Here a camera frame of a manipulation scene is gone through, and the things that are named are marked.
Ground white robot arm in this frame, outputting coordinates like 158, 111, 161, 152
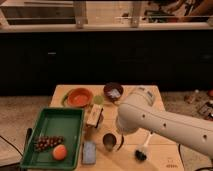
116, 85, 213, 159

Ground metal cup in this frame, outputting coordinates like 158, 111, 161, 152
103, 133, 117, 151

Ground dark brown bowl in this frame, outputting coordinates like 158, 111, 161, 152
103, 82, 124, 102

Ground green round lid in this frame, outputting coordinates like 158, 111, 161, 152
93, 95, 104, 105

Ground orange plastic bowl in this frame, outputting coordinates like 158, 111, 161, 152
67, 88, 93, 107

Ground small wooden block toy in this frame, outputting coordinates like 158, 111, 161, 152
86, 104, 103, 127

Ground green plastic tray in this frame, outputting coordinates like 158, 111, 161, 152
20, 108, 84, 171

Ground blue sponge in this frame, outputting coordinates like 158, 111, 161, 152
82, 141, 96, 165

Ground orange peach fruit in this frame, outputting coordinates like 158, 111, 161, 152
52, 144, 67, 161

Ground bunch of dark grapes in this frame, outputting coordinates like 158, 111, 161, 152
34, 136, 64, 152

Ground black cable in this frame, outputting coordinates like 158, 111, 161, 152
0, 135, 24, 169

